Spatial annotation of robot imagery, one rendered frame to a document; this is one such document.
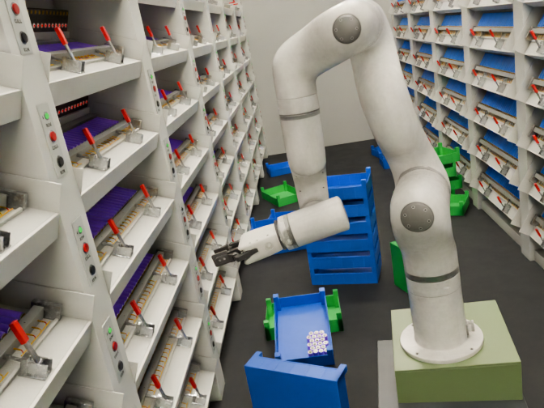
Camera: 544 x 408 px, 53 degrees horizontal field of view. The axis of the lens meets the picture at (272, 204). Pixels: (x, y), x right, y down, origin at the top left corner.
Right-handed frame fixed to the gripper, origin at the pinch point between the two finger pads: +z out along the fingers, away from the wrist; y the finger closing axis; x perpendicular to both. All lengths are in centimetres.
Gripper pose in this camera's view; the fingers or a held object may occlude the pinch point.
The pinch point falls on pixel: (222, 255)
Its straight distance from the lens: 135.1
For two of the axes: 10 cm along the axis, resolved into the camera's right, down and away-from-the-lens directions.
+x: -3.7, -8.9, -2.8
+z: -9.3, 3.4, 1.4
